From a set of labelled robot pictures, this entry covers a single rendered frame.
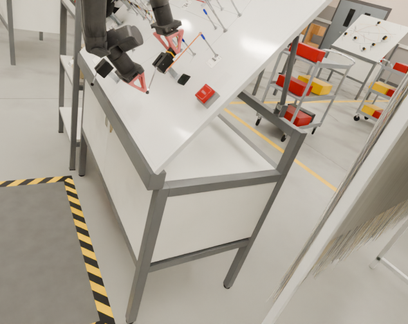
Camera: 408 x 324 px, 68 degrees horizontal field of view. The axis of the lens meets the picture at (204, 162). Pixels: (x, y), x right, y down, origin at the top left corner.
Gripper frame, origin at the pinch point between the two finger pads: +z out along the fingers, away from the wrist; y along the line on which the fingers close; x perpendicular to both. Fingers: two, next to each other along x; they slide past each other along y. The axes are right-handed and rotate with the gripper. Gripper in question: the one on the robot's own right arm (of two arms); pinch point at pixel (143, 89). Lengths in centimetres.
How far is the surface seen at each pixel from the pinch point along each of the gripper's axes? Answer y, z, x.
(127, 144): -0.5, 11.2, 17.4
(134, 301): -13, 62, 63
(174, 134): -19.6, 8.0, 5.1
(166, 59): -1.7, -3.1, -12.5
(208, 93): -24.5, 2.2, -9.9
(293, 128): -27, 42, -33
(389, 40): 233, 431, -542
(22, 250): 49, 45, 92
